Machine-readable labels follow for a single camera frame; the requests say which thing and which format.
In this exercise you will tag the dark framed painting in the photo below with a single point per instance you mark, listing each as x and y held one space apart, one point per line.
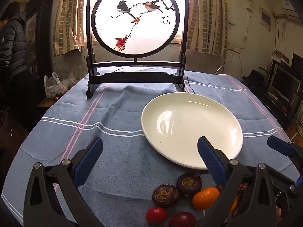
45 16

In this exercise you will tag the white wall socket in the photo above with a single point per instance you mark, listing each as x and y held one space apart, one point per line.
233 47

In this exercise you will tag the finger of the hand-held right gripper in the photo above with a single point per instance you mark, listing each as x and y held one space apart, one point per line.
290 194
279 146

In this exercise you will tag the white air conditioner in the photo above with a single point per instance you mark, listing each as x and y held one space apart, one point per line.
287 9

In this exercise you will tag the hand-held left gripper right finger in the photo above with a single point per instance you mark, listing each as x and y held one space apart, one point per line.
211 162

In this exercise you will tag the small orange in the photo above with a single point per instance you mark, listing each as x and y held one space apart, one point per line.
233 207
204 199

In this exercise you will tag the wooden side table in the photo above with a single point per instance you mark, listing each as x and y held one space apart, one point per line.
46 102

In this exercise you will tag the computer monitor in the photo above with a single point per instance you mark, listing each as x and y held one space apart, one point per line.
285 82

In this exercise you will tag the brown water chestnut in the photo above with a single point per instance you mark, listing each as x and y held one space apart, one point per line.
165 195
189 184

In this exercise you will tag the blue striped tablecloth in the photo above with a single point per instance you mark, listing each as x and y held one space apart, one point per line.
118 127

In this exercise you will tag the black framed bird painting screen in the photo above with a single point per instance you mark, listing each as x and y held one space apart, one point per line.
142 35

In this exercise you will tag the black hat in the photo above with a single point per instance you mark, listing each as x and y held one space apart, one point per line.
254 78

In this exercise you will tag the clear plastic bag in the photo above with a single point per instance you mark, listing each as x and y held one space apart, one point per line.
74 76

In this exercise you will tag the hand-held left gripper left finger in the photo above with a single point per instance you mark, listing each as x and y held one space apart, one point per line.
87 162

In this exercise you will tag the white round plate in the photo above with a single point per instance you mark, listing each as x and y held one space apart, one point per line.
189 123

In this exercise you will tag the white plastic bag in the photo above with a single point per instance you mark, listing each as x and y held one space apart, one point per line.
52 87

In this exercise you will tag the brick pattern curtain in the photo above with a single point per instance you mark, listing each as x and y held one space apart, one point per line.
68 16
208 16

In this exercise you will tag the dark red cherry tomato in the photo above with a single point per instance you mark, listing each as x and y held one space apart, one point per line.
182 220

